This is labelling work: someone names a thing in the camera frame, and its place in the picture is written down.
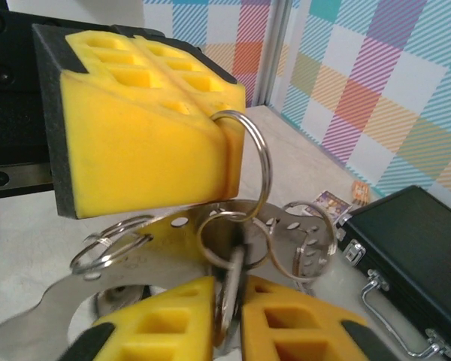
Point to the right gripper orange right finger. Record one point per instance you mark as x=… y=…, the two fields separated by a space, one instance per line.
x=252 y=319

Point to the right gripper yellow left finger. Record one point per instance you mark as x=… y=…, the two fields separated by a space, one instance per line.
x=195 y=297

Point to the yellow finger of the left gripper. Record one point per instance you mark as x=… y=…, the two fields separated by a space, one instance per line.
x=233 y=158
x=135 y=158

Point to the silver key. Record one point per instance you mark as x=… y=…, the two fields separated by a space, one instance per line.
x=229 y=293

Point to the purple card box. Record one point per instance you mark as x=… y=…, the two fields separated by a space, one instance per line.
x=330 y=203

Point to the small orange box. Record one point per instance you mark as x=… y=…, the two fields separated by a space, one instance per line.
x=360 y=192

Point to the black hard case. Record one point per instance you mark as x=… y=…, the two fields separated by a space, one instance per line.
x=417 y=233

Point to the aluminium frame post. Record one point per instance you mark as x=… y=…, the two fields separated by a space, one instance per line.
x=274 y=49

